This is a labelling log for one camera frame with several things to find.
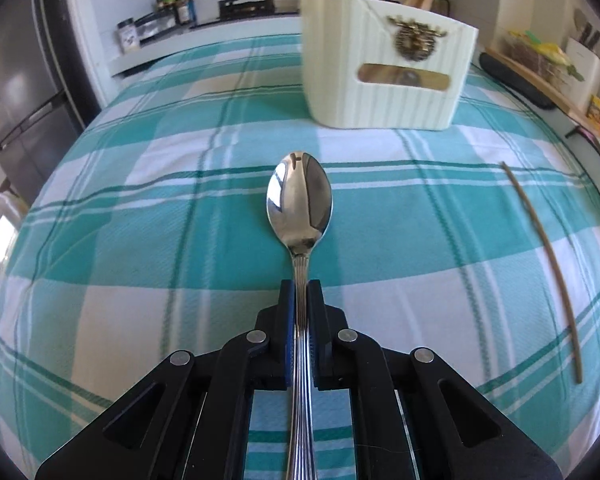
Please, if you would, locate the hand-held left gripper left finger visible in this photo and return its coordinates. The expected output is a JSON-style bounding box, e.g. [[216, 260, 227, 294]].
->
[[34, 280, 297, 480]]

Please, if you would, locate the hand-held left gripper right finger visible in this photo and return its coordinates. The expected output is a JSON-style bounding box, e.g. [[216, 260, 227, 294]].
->
[[307, 280, 563, 480]]

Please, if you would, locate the large steel spoon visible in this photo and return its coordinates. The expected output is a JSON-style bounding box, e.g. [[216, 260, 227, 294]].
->
[[266, 151, 333, 480]]

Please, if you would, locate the wooden chopstick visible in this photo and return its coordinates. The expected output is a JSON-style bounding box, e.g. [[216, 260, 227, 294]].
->
[[500, 161, 583, 385]]

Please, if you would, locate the white ribbed utensil holder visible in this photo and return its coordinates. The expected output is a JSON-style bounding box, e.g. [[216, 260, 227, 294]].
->
[[299, 0, 480, 132]]

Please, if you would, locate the teal plaid tablecloth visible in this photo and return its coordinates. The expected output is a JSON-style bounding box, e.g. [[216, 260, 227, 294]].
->
[[0, 32, 600, 480]]

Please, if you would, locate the black padded rest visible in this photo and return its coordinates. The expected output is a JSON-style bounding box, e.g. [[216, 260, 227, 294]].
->
[[479, 52, 556, 110]]

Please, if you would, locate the black gas stove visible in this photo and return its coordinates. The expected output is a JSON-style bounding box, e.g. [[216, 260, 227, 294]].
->
[[190, 0, 301, 28]]

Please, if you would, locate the white-label spice jar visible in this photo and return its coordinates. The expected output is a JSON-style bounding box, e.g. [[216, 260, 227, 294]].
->
[[117, 17, 141, 55]]

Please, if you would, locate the wooden cutting board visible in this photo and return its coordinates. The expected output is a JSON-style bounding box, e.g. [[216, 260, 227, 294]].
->
[[485, 47, 588, 117]]

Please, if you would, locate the steel refrigerator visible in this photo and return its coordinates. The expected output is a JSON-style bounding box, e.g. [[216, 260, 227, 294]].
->
[[0, 0, 101, 206]]

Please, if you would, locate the white knife block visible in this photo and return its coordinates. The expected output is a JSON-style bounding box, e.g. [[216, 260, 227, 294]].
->
[[562, 7, 600, 108]]

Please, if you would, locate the wire rack with yellow bag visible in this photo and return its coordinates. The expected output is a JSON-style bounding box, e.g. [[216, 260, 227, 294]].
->
[[502, 30, 586, 86]]

